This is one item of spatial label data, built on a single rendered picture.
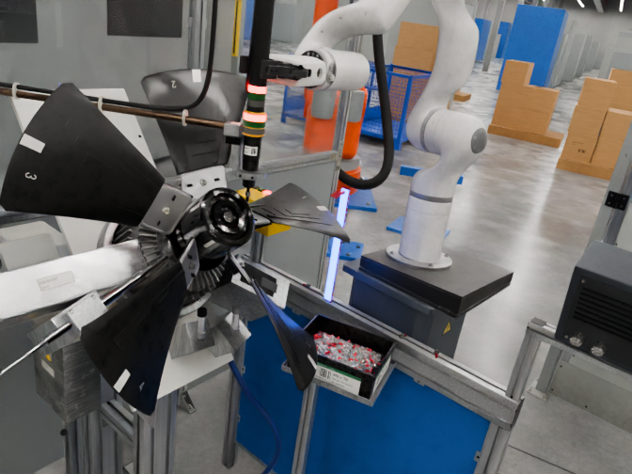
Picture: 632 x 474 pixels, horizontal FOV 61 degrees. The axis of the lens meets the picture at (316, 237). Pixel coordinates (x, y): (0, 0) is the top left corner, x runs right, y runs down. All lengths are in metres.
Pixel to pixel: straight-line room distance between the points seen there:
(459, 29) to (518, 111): 8.67
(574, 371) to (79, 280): 2.37
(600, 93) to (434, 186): 6.90
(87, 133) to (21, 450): 1.34
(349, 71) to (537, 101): 8.94
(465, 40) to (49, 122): 0.97
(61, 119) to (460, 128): 0.91
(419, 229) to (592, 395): 1.64
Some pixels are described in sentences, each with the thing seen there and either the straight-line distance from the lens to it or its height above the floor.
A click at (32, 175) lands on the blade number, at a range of 0.97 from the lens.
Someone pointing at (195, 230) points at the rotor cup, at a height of 1.20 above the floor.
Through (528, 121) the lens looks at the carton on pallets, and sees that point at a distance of 10.11.
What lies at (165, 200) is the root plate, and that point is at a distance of 1.02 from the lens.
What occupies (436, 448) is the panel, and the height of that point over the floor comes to 0.61.
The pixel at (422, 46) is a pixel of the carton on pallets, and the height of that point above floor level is 1.28.
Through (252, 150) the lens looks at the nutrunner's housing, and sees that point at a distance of 1.06.
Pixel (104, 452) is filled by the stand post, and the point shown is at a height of 0.41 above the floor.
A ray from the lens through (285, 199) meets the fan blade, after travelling 1.26.
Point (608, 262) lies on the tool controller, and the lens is 1.14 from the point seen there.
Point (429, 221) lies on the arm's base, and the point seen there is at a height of 1.11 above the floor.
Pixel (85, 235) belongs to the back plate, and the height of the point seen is 1.11.
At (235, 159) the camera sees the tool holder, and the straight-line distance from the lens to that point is 1.08.
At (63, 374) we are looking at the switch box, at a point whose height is 0.76.
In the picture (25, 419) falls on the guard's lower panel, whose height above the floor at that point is 0.28.
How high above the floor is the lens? 1.60
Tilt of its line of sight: 23 degrees down
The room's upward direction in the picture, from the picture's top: 8 degrees clockwise
